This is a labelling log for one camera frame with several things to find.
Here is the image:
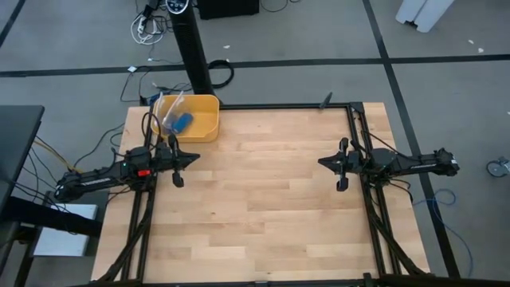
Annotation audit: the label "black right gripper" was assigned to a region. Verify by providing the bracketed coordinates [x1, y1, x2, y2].
[317, 136, 371, 193]

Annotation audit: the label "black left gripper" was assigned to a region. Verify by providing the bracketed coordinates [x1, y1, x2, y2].
[153, 134, 202, 189]

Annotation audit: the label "blue elastic bandage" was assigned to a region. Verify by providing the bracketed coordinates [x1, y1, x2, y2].
[171, 112, 195, 135]

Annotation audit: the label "clear plastic bag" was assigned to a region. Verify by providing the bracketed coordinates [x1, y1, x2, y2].
[152, 91, 167, 127]
[162, 90, 197, 136]

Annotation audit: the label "yellow plastic bin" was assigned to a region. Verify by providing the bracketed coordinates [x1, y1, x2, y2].
[150, 94, 221, 144]

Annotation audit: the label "black tower fan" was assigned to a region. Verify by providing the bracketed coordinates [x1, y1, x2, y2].
[164, 0, 217, 96]

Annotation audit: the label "white shelf panel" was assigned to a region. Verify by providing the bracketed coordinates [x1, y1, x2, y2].
[32, 202, 99, 258]

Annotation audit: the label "black equipment box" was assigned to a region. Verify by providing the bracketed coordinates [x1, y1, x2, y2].
[198, 0, 261, 21]

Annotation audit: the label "grey caster wheel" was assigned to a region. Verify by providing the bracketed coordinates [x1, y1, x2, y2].
[485, 156, 510, 179]

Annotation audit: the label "black desk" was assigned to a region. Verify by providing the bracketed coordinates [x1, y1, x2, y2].
[0, 104, 45, 214]

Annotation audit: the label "white plastic housing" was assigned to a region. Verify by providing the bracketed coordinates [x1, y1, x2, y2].
[394, 0, 456, 34]

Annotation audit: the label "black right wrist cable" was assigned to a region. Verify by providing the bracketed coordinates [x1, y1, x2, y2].
[357, 128, 402, 155]

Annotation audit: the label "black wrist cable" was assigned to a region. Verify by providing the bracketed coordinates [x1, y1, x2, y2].
[140, 112, 163, 140]
[357, 128, 402, 155]

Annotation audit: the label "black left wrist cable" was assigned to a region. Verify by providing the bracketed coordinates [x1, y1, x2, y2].
[140, 112, 163, 140]

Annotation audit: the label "black aluminium table frame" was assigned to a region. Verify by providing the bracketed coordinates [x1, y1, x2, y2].
[91, 101, 431, 287]

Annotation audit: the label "black coiled cable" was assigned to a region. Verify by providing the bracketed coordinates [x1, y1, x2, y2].
[207, 59, 236, 90]

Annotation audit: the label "yellow cable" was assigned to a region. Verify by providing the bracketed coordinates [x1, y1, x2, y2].
[33, 139, 87, 176]

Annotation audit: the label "white power strip cables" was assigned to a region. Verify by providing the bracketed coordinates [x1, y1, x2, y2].
[130, 13, 165, 46]

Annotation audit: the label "blue cable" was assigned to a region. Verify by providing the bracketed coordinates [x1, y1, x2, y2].
[411, 187, 476, 279]

